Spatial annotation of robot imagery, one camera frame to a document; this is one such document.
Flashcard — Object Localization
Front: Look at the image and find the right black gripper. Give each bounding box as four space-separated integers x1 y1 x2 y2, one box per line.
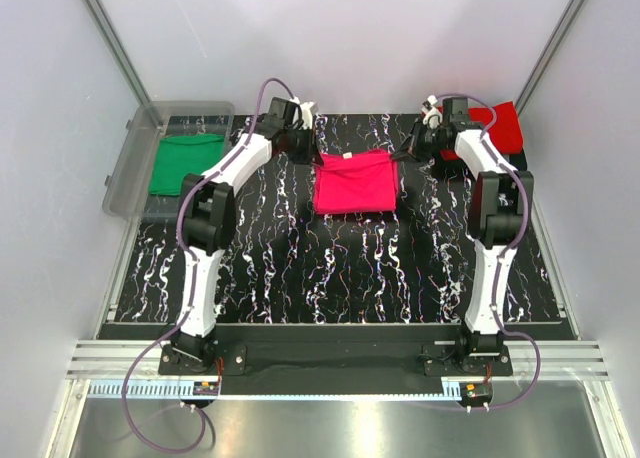
390 119 448 164

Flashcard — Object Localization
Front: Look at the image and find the pink t shirt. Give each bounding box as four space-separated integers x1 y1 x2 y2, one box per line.
313 150 399 214

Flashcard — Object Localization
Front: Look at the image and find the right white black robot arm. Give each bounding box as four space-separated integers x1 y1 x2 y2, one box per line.
392 94 534 375

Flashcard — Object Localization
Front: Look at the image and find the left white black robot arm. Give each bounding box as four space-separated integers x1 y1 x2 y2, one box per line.
162 97 322 374

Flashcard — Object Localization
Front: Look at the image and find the folded red t shirt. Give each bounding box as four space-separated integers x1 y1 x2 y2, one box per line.
469 102 523 155

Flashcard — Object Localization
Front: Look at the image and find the folded black t shirt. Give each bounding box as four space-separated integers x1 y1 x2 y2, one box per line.
508 150 528 171

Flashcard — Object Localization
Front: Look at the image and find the green t shirt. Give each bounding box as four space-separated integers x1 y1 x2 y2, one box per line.
149 134 225 196

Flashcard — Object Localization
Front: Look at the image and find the clear plastic bin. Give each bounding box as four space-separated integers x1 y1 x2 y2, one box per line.
103 101 235 222

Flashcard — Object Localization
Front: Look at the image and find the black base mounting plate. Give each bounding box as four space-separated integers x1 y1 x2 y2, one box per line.
159 324 484 398

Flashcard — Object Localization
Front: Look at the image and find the right orange connector board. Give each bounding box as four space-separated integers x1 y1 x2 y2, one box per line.
463 382 493 398

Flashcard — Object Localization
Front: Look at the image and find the orange connector board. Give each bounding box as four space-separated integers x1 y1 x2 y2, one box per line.
193 381 220 396
463 382 493 398

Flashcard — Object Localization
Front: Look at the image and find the left orange connector board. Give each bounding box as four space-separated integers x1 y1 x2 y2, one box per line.
193 381 220 396

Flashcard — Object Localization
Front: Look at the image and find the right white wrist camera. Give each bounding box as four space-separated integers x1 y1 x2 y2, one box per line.
421 95 443 129

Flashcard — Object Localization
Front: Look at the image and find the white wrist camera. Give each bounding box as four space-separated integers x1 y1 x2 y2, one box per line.
292 97 318 130
421 95 443 129

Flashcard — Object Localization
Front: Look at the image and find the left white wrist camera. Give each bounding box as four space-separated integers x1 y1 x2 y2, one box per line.
292 97 318 130

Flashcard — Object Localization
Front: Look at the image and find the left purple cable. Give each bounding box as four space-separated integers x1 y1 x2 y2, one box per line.
119 77 301 454

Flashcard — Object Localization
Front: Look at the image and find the aluminium frame rail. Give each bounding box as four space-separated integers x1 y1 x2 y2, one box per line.
67 341 166 377

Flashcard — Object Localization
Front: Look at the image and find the white slotted cable duct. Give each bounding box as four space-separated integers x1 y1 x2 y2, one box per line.
88 380 220 400

